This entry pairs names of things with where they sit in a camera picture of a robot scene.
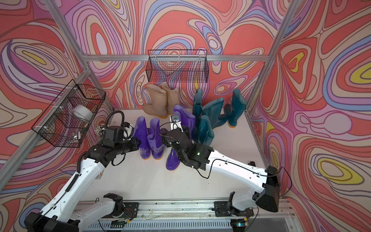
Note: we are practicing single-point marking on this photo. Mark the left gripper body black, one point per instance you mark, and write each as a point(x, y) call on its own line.
point(131, 145)

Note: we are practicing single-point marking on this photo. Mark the black wire basket back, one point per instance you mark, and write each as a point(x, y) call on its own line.
point(177, 66)

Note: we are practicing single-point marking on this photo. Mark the teal rain boot far right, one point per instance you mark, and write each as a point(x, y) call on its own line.
point(235, 108)

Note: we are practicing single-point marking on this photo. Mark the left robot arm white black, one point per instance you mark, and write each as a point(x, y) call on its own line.
point(57, 215)

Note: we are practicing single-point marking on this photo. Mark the purple rain boot front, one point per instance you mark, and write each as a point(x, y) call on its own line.
point(172, 161)

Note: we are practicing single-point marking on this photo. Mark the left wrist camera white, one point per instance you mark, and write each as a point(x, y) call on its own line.
point(128, 130)

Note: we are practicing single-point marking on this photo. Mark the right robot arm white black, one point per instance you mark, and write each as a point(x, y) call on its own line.
point(264, 187)

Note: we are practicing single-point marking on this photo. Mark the black wire basket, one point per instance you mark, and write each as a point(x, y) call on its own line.
point(58, 125)
point(177, 66)

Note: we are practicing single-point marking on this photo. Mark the purple rain boot back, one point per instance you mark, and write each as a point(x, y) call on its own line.
point(187, 119)

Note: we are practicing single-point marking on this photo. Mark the teal rain boot back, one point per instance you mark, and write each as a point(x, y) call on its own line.
point(197, 106)

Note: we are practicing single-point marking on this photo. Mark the black wire basket left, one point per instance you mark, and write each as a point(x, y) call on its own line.
point(58, 125)

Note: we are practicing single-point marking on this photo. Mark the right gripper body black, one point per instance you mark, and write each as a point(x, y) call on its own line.
point(164, 138)

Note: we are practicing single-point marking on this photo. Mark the white tape roll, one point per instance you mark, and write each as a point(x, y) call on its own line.
point(82, 112)

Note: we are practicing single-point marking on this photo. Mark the teal rain boot centre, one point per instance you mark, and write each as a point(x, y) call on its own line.
point(213, 111)

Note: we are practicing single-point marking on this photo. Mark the purple rain boot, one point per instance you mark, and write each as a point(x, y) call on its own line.
point(187, 119)
point(154, 139)
point(140, 131)
point(172, 161)

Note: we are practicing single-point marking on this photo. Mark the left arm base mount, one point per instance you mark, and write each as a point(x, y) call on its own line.
point(127, 210)

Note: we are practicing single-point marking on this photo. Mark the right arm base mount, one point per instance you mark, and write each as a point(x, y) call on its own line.
point(225, 209)

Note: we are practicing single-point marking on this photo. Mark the metal pen holder cup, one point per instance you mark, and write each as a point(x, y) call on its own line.
point(100, 130)

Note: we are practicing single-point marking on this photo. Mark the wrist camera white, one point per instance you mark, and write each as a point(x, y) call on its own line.
point(175, 122)
point(128, 130)

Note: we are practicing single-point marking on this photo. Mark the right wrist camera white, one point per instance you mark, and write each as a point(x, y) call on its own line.
point(175, 122)

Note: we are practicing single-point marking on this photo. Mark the beige rain boot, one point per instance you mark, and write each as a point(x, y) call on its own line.
point(172, 97)
point(158, 106)

